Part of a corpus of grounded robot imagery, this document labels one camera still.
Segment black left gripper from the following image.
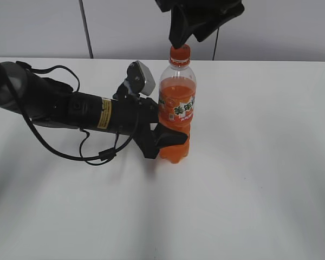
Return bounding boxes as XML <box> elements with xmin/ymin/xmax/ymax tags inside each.
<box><xmin>111</xmin><ymin>84</ymin><xmax>188</xmax><ymax>159</ymax></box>

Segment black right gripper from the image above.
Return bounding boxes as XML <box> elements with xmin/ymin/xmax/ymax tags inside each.
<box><xmin>156</xmin><ymin>0</ymin><xmax>245</xmax><ymax>49</ymax></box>

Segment orange soda plastic bottle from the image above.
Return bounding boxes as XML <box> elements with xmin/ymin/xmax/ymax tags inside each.
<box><xmin>158</xmin><ymin>44</ymin><xmax>198</xmax><ymax>165</ymax></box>

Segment orange bottle cap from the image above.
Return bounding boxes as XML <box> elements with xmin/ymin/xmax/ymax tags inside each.
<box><xmin>170</xmin><ymin>44</ymin><xmax>191</xmax><ymax>63</ymax></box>

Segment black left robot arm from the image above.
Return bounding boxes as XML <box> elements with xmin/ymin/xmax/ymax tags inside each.
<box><xmin>0</xmin><ymin>61</ymin><xmax>187</xmax><ymax>159</ymax></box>

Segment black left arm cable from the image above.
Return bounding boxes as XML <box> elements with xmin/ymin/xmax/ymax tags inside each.
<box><xmin>0</xmin><ymin>58</ymin><xmax>141</xmax><ymax>166</ymax></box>

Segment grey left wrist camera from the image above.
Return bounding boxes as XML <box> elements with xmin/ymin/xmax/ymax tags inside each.
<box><xmin>126</xmin><ymin>60</ymin><xmax>155</xmax><ymax>96</ymax></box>

